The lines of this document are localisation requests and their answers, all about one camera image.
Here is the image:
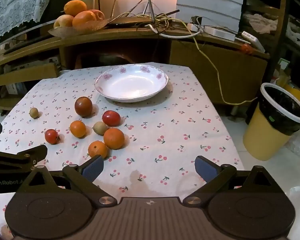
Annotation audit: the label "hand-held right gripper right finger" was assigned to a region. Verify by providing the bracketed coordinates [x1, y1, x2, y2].
[181, 155, 287, 206]

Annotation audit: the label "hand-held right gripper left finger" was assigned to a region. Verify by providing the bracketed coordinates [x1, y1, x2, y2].
[22, 155, 117, 206]

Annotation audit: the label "large orange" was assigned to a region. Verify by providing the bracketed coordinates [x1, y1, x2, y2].
[103, 128, 125, 150]

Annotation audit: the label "small red tomato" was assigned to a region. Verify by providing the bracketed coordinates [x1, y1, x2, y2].
[44, 129, 60, 145]

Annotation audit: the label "brown kiwi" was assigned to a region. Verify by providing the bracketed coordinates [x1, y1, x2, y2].
[92, 121, 108, 136]

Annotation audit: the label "small orange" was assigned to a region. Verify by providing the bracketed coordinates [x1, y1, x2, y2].
[69, 120, 87, 138]

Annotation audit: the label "large dark red tomato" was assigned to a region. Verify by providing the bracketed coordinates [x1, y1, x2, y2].
[74, 96, 93, 118]

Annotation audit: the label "white floral plate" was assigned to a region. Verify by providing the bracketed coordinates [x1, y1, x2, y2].
[94, 64, 169, 103]

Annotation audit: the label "fruits in net bag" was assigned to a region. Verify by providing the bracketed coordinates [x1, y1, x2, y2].
[48, 17, 111, 36]

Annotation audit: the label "cherry print tablecloth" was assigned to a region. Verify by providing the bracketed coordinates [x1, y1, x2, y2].
[0, 62, 245, 235]

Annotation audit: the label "yellow trash bin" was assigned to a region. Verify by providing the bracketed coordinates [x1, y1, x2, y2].
[242, 82, 300, 161]

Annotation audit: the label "black television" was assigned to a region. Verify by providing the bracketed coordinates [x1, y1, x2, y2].
[0, 19, 56, 57]

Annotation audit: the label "black bin bag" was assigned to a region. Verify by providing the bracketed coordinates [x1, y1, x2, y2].
[258, 85, 300, 136]

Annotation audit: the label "wooden cabinet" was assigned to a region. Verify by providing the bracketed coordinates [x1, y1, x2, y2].
[0, 25, 271, 110]

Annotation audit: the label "pale yellow apple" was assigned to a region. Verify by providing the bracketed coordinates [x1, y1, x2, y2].
[53, 14, 74, 29]

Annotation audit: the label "small red object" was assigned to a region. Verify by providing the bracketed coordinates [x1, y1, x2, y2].
[241, 43, 253, 55]

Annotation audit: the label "white lace cloth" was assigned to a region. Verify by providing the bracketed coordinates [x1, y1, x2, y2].
[0, 0, 56, 46]

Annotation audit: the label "white remote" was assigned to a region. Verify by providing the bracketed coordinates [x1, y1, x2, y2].
[241, 31, 265, 53]

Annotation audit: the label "white power strip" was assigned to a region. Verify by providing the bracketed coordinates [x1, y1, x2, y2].
[202, 25, 237, 42]

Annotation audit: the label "orange on tray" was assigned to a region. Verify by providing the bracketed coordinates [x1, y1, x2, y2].
[72, 10, 97, 27]
[64, 0, 88, 17]

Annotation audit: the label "white adapter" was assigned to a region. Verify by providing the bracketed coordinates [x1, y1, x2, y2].
[187, 23, 203, 33]

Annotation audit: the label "red orange fruit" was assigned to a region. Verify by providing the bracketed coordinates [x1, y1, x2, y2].
[88, 9, 106, 21]

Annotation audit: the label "white corrugated board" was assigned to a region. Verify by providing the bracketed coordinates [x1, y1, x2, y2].
[176, 0, 245, 34]

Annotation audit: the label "dark shelf rack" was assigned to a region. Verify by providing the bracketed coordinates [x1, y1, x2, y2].
[239, 0, 300, 87]

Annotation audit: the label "yellow cable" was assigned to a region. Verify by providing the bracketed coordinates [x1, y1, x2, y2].
[120, 12, 258, 105]

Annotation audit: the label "white cable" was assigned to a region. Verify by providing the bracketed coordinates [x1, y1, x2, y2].
[144, 17, 203, 39]

